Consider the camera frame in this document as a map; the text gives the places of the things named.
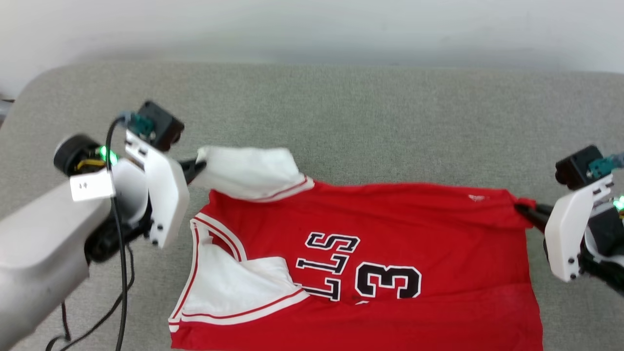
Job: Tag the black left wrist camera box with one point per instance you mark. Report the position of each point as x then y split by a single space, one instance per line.
161 124

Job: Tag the teal right camera connector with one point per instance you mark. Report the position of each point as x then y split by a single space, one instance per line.
602 166

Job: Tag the teal left camera connector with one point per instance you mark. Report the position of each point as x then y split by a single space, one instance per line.
141 124

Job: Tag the red and white basketball jersey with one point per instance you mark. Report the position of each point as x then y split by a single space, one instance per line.
414 229

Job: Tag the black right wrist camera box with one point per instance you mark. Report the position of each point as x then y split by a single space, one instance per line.
575 168

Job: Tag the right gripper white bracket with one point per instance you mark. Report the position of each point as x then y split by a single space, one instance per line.
565 234

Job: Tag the grey metal pipe frame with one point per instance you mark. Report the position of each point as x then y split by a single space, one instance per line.
6 108

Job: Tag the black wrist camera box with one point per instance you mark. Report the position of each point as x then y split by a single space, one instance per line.
161 124
575 168

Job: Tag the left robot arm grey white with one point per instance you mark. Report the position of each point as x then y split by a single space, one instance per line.
39 243

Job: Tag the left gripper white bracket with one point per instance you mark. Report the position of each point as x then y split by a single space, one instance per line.
163 195

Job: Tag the teal camera connector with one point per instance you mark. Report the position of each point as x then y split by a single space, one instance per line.
602 166
141 124

